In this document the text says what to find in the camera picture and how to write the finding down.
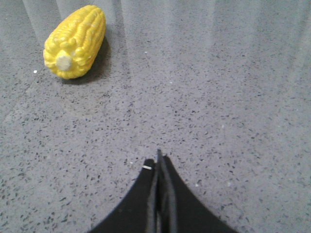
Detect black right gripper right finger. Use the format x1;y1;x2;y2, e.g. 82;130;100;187
157;149;236;233

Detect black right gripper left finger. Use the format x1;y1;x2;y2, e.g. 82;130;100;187
90;159;156;233

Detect yellow plastic corn cob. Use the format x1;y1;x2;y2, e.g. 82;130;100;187
43;5;106;80

